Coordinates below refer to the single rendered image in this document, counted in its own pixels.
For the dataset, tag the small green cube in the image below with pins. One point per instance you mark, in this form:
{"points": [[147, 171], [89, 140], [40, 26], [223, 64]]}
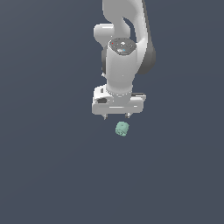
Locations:
{"points": [[122, 129]]}

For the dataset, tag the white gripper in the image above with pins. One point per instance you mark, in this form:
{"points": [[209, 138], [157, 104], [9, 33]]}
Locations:
{"points": [[116, 105]]}

